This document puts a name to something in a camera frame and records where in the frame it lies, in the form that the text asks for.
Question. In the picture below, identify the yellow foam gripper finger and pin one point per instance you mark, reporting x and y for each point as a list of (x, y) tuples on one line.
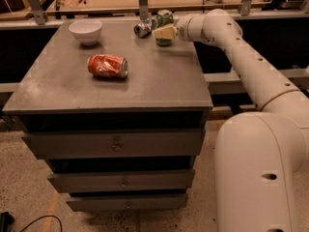
[(167, 32)]

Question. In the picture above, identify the green soda can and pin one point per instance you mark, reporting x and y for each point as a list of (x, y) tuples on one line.
[(164, 17)]

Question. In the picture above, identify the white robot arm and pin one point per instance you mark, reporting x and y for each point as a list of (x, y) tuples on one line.
[(256, 153)]

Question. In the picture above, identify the silver soda can lying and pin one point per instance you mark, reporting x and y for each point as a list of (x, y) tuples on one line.
[(145, 27)]

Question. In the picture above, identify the crushed red soda can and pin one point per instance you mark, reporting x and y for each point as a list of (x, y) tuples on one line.
[(108, 66)]

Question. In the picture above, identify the white bowl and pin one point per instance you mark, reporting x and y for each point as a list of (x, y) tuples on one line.
[(86, 31)]

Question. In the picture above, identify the grey drawer cabinet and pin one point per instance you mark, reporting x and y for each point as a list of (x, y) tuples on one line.
[(164, 90)]

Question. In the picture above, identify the top grey drawer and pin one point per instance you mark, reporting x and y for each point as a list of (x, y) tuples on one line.
[(60, 145)]

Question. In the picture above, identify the grey drawer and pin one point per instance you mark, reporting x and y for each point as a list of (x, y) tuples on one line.
[(122, 181), (128, 202), (60, 145)]

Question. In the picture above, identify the middle grey drawer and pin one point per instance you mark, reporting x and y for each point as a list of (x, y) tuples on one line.
[(122, 181)]

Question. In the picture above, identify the bottom grey drawer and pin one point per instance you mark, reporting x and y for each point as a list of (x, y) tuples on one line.
[(128, 202)]

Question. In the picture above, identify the middle metal bracket post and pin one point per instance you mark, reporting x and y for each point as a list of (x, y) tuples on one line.
[(143, 9)]

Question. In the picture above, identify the left metal bracket post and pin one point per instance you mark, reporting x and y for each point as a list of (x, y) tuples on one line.
[(38, 13)]

